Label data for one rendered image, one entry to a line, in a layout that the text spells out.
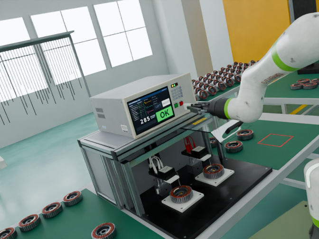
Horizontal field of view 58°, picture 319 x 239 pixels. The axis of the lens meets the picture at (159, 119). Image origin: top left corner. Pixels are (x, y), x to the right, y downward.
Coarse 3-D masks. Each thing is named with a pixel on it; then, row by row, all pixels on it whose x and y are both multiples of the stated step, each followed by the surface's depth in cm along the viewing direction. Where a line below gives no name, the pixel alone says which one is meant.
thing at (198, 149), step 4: (196, 148) 157; (200, 148) 156; (204, 148) 155; (184, 152) 162; (192, 152) 156; (196, 152) 154; (200, 152) 153; (204, 152) 155; (188, 156) 161; (192, 156) 157; (196, 156) 154; (200, 156) 153; (204, 156) 154; (208, 156) 154; (192, 160) 164; (196, 160) 165; (204, 160) 152
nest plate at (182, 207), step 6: (198, 192) 141; (168, 198) 143; (192, 198) 138; (198, 198) 137; (168, 204) 138; (174, 204) 137; (180, 204) 135; (186, 204) 134; (192, 204) 135; (180, 210) 131
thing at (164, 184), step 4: (156, 184) 150; (160, 184) 149; (164, 184) 149; (168, 184) 151; (156, 188) 150; (160, 188) 148; (164, 188) 149; (168, 188) 151; (156, 192) 152; (160, 192) 148; (164, 192) 149
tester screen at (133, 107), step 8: (152, 96) 141; (160, 96) 144; (168, 96) 147; (128, 104) 133; (136, 104) 136; (144, 104) 139; (152, 104) 142; (136, 112) 136; (144, 112) 139; (152, 112) 142; (136, 120) 136; (136, 128) 137; (144, 128) 140
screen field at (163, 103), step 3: (168, 99) 147; (159, 102) 144; (162, 102) 145; (165, 102) 146; (168, 102) 148; (156, 105) 143; (159, 105) 144; (162, 105) 145; (165, 105) 147; (156, 108) 143; (159, 108) 144
